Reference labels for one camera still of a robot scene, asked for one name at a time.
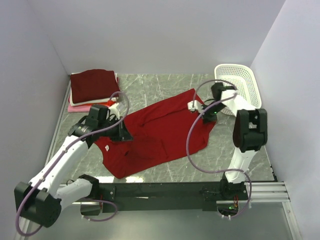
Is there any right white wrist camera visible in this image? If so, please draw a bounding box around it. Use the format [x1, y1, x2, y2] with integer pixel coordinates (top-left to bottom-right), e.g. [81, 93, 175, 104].
[187, 100, 203, 113]

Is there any folded dark red t-shirt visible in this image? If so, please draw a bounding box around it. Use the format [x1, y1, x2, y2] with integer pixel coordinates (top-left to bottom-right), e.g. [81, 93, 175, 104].
[69, 69, 120, 106]

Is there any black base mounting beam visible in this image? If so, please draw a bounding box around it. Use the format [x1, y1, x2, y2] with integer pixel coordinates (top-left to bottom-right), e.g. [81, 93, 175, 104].
[78, 180, 250, 216]

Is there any white perforated plastic basket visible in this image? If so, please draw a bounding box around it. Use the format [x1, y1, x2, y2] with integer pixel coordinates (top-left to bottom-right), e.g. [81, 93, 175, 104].
[214, 63, 262, 109]

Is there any folded orange-red t-shirt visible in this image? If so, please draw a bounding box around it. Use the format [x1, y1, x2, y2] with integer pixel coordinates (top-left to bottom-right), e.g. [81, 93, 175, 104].
[79, 100, 116, 107]

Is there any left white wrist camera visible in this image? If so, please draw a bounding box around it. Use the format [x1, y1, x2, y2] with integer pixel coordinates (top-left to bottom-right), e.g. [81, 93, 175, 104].
[108, 102, 125, 119]

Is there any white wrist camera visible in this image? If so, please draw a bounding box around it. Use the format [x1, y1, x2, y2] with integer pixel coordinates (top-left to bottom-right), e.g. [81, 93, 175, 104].
[108, 102, 125, 119]
[187, 100, 203, 113]

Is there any aluminium extrusion rail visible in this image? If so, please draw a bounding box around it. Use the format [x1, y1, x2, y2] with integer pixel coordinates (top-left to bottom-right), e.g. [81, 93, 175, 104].
[26, 181, 291, 206]

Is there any folded pink t-shirt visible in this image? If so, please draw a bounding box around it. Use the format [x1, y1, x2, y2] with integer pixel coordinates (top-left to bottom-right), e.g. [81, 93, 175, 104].
[67, 103, 96, 113]

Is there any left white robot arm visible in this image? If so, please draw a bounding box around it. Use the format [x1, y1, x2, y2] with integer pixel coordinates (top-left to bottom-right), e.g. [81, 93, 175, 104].
[14, 103, 133, 228]

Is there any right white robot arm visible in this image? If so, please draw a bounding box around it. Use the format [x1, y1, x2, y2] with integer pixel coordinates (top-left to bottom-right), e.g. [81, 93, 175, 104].
[200, 82, 268, 198]

